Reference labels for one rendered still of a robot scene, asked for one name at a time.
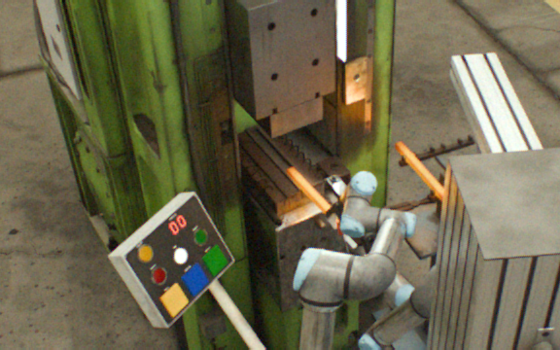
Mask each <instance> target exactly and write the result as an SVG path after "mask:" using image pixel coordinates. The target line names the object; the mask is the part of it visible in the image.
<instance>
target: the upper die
mask: <svg viewBox="0 0 560 350"><path fill-rule="evenodd" d="M233 98H234V99H235V100H236V102H237V103H238V104H239V105H240V106H241V107H242V108H243V109H244V110H245V111H246V112H247V113H248V114H249V115H250V116H251V118H252V119H253V120H254V121H255V122H256V123H257V124H258V125H259V126H260V127H261V128H262V129H263V130H264V131H265V132H266V134H267V135H268V136H269V137H270V138H274V137H276V136H279V135H281V134H284V133H287V132H289V131H292V130H294V129H297V128H300V127H302V126H305V125H307V124H310V123H314V122H316V121H318V120H321V119H322V118H323V102H322V96H318V95H317V94H316V93H315V98H314V99H311V100H308V101H306V102H303V103H300V104H298V105H296V106H293V107H291V108H288V109H285V110H283V111H280V112H276V111H275V110H274V109H272V115H269V116H267V117H264V118H261V119H259V120H256V119H255V118H254V117H253V116H252V115H251V114H250V113H249V112H248V111H247V110H246V109H245V108H244V107H243V106H242V105H241V104H240V102H239V101H238V100H237V99H236V98H235V97H234V96H233Z"/></svg>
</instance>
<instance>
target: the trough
mask: <svg viewBox="0 0 560 350"><path fill-rule="evenodd" d="M249 131H250V132H251V133H252V134H253V135H254V136H255V138H256V139H257V140H258V141H259V142H260V143H261V144H262V145H263V146H264V147H265V149H266V150H267V151H268V152H269V153H270V154H271V155H272V156H273V157H274V158H275V160H276V161H277V162H278V163H279V164H280V165H281V166H282V167H283V168H284V169H285V170H286V172H287V169H289V168H291V167H292V166H291V164H290V163H289V162H288V161H287V160H286V159H285V158H284V157H283V156H282V155H281V154H280V153H279V152H278V151H277V149H276V148H275V147H274V146H273V145H272V144H271V143H270V142H269V141H268V140H267V139H266V138H265V137H264V135H263V134H262V133H261V132H260V131H259V130H258V129H257V128H254V129H252V130H249Z"/></svg>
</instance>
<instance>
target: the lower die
mask: <svg viewBox="0 0 560 350"><path fill-rule="evenodd" d="M254 128H257V129H258V130H259V131H260V132H261V133H262V134H263V135H264V137H265V138H266V139H267V140H268V141H269V142H270V143H271V144H272V145H273V146H274V147H275V148H276V149H277V151H278V152H279V153H280V154H281V155H282V156H283V157H284V158H285V159H286V160H287V161H288V162H289V163H290V164H291V166H292V167H293V168H294V169H295V170H296V171H297V172H298V173H299V174H300V175H301V176H302V177H303V178H304V179H305V180H306V181H307V182H308V183H309V184H310V185H311V187H312V188H313V189H314V190H315V191H316V192H317V193H318V194H319V195H320V196H321V197H323V196H324V181H323V179H322V178H321V177H320V176H319V175H318V174H317V176H316V178H315V177H314V176H315V174H316V172H315V171H314V170H313V169H312V168H310V171H308V168H309V165H308V164H307V163H306V162H304V163H303V164H301V163H302V161H303V159H302V158H301V157H300V155H297V157H296V154H297V152H296V151H295V150H294V149H292V150H291V151H290V148H291V146H290V145H289V144H288V143H287V142H286V144H285V145H284V142H285V140H284V139H283V138H282V137H281V136H280V137H279V139H278V136H276V137H274V138H270V137H269V136H268V135H267V134H266V132H265V131H264V130H263V129H262V128H261V127H260V126H259V125H253V126H250V127H248V128H245V129H244V130H245V131H243V132H240V133H237V142H238V151H241V152H243V154H244V156H242V154H241V153H239V160H242V159H243V158H248V159H249V161H250V162H249V163H248V160H247V159H244V160H243V161H242V172H243V175H244V176H245V177H246V167H247V166H248V165H249V164H254V165H255V169H254V167H253V166H249V167H248V169H247V171H248V180H249V182H250V183H251V184H252V174H253V173H254V172H255V171H260V172H261V177H260V174H259V173H255V174H254V176H253V178H254V187H255V189H256V190H258V181H259V180H260V178H265V179H266V181H267V182H265V180H260V182H259V184H260V194H261V196H262V198H263V189H264V187H265V186H267V185H271V186H272V187H273V190H271V187H267V188H266V189H265V200H266V202H267V203H268V205H269V206H270V207H271V208H272V209H273V211H274V212H275V213H276V214H277V215H278V216H280V215H282V214H284V213H287V212H289V211H292V210H294V209H296V208H299V207H300V206H302V205H304V204H307V203H309V202H311V201H312V200H311V199H310V198H309V197H308V196H307V195H306V194H305V193H304V192H303V191H302V189H301V187H300V186H299V185H298V184H297V182H296V181H295V180H294V179H293V178H292V177H291V176H290V175H289V174H288V173H287V172H286V170H285V169H284V168H283V167H282V166H281V165H280V164H279V163H278V162H277V161H276V160H275V158H274V157H273V156H272V155H271V154H270V153H269V152H268V151H267V150H266V149H265V147H264V146H263V145H262V144H261V143H260V142H259V141H258V140H257V139H256V138H255V136H254V135H253V134H252V133H251V132H250V131H249V130H252V129H254ZM296 205H298V207H296Z"/></svg>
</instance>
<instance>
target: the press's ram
mask: <svg viewBox="0 0 560 350"><path fill-rule="evenodd" d="M224 7H225V17H226V27H227V45H228V55H229V65H230V74H231V83H232V93H233V96H234V97H235V98H236V99H237V100H238V101H239V102H240V104H241V105H242V106H243V107H244V108H245V109H246V110H247V111H248V112H249V113H250V114H251V115H252V116H253V117H254V118H255V119H256V120H259V119H261V118H264V117H267V116H269V115H272V109H274V110H275V111H276V112H280V111H283V110H285V109H288V108H291V107H293V106H296V105H298V104H300V103H303V102H306V101H308V100H311V99H314V98H315V93H316V94H317V95H318V96H322V95H324V94H327V93H330V92H332V91H334V0H224Z"/></svg>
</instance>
